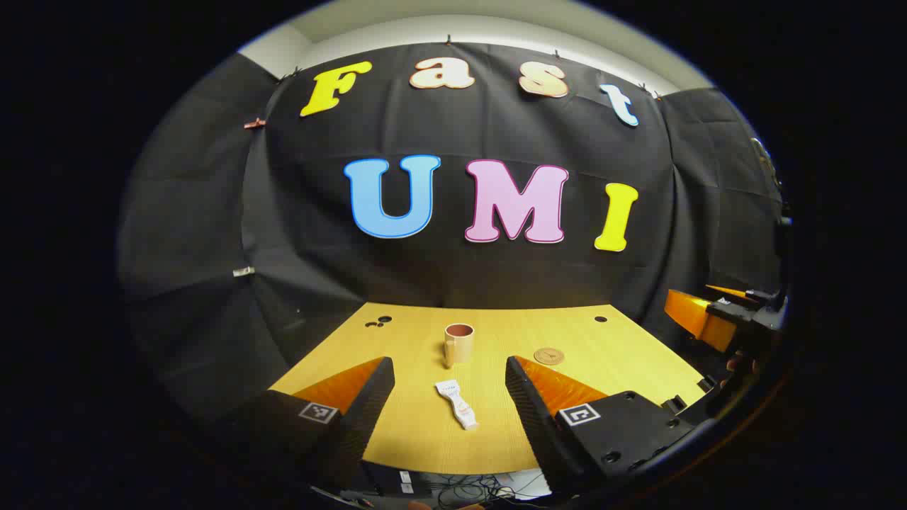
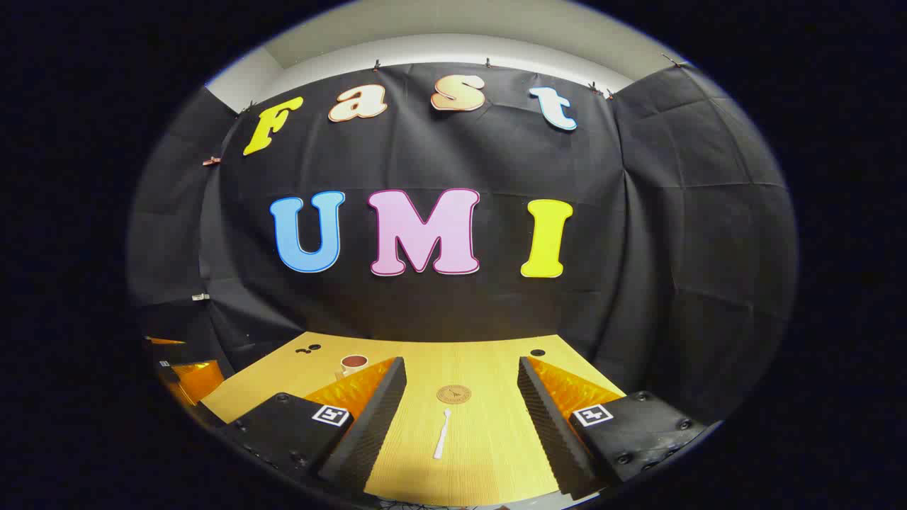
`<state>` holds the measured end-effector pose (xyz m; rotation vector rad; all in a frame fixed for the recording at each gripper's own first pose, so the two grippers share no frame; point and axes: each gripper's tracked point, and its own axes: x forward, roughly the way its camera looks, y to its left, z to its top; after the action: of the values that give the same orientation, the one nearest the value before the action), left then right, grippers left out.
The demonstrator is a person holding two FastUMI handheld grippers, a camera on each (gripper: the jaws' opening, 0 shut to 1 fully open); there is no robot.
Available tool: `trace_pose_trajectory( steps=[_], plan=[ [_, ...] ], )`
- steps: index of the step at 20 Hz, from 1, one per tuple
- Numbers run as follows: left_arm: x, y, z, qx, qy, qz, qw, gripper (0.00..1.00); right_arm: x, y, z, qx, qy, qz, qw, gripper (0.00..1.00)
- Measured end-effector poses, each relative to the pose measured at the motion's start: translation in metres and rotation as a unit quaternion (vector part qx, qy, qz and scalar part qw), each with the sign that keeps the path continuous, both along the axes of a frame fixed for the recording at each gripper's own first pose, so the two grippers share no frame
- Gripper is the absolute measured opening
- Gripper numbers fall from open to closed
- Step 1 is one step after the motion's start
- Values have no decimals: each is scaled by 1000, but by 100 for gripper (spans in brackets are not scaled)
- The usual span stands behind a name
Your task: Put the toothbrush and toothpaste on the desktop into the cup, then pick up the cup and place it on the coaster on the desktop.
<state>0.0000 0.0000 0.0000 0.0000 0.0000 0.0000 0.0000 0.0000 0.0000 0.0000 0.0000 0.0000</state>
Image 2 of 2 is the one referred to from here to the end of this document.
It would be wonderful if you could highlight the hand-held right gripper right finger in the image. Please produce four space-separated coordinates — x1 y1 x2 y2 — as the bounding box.
517 356 707 495

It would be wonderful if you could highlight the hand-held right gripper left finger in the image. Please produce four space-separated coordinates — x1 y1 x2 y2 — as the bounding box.
216 356 408 497

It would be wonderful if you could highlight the white toothbrush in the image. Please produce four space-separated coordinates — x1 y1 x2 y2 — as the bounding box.
433 409 452 460

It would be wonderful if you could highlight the wooden desktop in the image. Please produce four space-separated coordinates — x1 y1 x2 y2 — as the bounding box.
201 331 628 508

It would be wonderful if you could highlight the black backdrop cloth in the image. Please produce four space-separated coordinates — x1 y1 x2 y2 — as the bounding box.
128 62 800 426

